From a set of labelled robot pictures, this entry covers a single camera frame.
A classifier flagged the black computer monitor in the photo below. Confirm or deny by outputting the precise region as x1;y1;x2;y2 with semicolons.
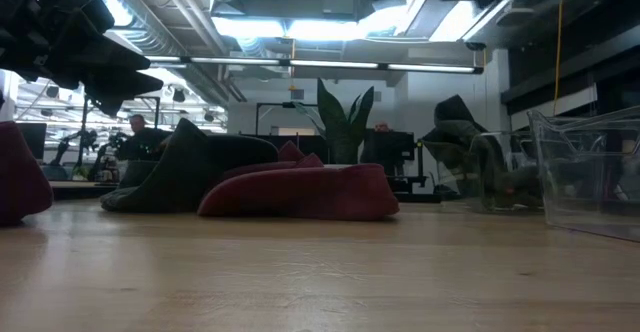
16;121;49;162

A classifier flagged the black background workstation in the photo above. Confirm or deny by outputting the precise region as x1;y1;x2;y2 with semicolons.
362;129;417;179

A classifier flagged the yellow cable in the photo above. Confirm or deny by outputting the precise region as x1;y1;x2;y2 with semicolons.
551;0;565;118

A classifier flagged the snake plant in white pot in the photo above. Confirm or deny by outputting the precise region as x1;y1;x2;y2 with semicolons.
294;77;376;167

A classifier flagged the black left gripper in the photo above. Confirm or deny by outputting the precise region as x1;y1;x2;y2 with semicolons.
0;0;164;119

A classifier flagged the clear plastic bin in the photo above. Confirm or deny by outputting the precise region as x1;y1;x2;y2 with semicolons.
526;104;640;244
422;129;549;214

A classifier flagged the long LED light bar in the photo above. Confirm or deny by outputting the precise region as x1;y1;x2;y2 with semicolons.
144;55;485;76

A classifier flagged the green baseball cap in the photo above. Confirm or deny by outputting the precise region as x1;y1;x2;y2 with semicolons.
99;117;280;214
421;94;545;211

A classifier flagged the person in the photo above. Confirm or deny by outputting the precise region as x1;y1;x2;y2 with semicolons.
117;113;174;176

